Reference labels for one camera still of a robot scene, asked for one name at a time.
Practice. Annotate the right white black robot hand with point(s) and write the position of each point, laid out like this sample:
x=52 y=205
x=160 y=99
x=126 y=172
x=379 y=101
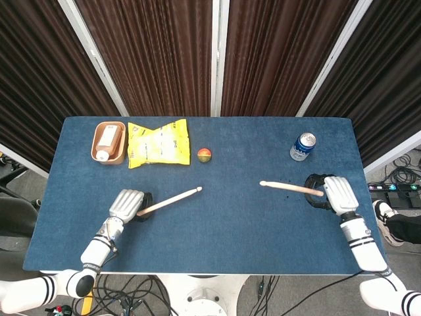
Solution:
x=342 y=194

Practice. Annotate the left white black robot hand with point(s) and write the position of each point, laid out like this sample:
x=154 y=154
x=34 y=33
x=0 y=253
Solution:
x=126 y=204

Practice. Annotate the wooden drumstick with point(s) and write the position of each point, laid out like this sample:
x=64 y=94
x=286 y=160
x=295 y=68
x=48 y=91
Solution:
x=286 y=186
x=177 y=197

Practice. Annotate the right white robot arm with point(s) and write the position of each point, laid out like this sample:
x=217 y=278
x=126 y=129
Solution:
x=365 y=247

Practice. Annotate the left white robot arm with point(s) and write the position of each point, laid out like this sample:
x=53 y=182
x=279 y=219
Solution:
x=95 y=250

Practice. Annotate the tan oval tray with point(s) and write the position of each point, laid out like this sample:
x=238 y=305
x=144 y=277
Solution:
x=115 y=161

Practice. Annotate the white black sneaker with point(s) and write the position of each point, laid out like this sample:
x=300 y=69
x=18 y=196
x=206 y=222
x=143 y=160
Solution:
x=383 y=217

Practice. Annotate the blue white drink can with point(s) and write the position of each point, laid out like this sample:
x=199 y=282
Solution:
x=302 y=148

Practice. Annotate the black foot pedal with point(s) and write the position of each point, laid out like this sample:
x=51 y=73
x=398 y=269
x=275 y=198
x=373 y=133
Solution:
x=404 y=199

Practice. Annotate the yellow snack bag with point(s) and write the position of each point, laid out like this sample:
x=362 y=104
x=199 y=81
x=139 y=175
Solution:
x=158 y=148

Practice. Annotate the brown bottle with white cap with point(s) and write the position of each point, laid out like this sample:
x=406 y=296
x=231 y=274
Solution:
x=108 y=140

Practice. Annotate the black trouser leg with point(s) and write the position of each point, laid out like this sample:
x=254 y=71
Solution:
x=406 y=228

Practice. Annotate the small red yellow green ball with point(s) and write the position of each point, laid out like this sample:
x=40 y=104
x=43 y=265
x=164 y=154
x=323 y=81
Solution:
x=204 y=155

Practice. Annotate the blue felt table mat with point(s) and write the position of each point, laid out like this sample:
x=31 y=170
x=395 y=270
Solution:
x=223 y=243

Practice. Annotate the yellow floor tape strip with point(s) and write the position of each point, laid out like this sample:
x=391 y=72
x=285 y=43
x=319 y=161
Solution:
x=87 y=303

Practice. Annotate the black office chair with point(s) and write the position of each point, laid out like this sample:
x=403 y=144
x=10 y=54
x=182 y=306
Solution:
x=16 y=214

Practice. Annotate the brown pleated curtain panel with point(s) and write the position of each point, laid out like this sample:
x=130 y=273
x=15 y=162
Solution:
x=151 y=59
x=39 y=82
x=283 y=59
x=381 y=82

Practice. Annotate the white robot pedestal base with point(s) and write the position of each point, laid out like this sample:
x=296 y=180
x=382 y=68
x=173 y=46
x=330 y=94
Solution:
x=204 y=296

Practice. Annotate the white partition frame post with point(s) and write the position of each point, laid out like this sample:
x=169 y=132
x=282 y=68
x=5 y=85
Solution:
x=95 y=59
x=218 y=59
x=332 y=62

